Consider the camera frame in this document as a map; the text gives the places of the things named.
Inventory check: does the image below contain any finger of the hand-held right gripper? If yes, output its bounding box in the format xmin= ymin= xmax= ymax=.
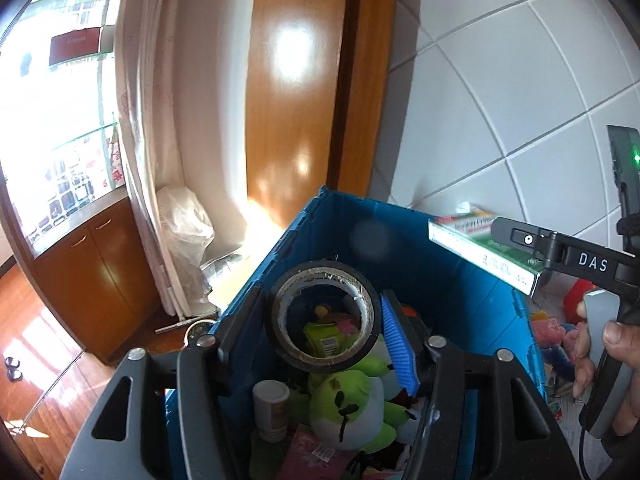
xmin=490 ymin=216 xmax=626 ymax=286

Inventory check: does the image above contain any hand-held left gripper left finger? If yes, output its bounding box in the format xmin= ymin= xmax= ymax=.
xmin=60 ymin=284 xmax=266 ymax=480

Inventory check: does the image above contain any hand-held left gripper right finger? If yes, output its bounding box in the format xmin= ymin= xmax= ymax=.
xmin=380 ymin=290 xmax=581 ymax=480

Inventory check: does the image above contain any green white box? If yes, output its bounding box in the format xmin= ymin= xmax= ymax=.
xmin=427 ymin=202 xmax=543 ymax=297

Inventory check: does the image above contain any green frog plush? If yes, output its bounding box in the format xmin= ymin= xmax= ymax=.
xmin=287 ymin=332 xmax=426 ymax=456

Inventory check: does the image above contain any black tape roll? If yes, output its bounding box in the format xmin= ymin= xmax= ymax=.
xmin=264 ymin=259 xmax=382 ymax=373

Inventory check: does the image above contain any blue plastic container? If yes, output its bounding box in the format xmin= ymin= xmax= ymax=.
xmin=165 ymin=186 xmax=546 ymax=480

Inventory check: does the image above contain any person's right hand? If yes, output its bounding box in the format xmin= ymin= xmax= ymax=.
xmin=572 ymin=302 xmax=640 ymax=438

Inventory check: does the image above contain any red toy suitcase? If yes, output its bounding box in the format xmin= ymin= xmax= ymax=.
xmin=562 ymin=280 xmax=596 ymax=321

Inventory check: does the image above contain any round metal object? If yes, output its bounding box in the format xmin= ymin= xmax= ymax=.
xmin=184 ymin=317 xmax=218 ymax=346

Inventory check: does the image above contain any pink pig plush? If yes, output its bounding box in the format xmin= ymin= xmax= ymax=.
xmin=530 ymin=316 xmax=581 ymax=356

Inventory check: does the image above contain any yellow green snack packet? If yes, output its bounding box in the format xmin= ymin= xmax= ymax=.
xmin=302 ymin=322 xmax=351 ymax=358

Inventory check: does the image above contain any white plastic bottle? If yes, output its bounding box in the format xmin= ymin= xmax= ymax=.
xmin=251 ymin=380 xmax=291 ymax=443

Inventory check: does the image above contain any clear plastic bag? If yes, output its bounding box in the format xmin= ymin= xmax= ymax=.
xmin=156 ymin=185 xmax=216 ymax=311

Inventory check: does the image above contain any pink floral tissue packet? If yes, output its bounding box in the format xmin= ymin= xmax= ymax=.
xmin=285 ymin=425 xmax=361 ymax=480

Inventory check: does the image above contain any wooden cabinet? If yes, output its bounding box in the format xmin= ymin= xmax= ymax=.
xmin=30 ymin=195 xmax=168 ymax=366

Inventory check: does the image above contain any wooden door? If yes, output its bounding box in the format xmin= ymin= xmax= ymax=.
xmin=245 ymin=0 xmax=398 ymax=231

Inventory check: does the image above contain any white curtain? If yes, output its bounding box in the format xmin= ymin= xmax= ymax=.
xmin=114 ymin=0 xmax=261 ymax=321

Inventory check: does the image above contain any silver foil duct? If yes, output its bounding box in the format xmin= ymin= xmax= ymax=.
xmin=200 ymin=252 xmax=246 ymax=286

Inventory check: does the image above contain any black cable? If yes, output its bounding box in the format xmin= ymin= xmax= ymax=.
xmin=576 ymin=425 xmax=592 ymax=480

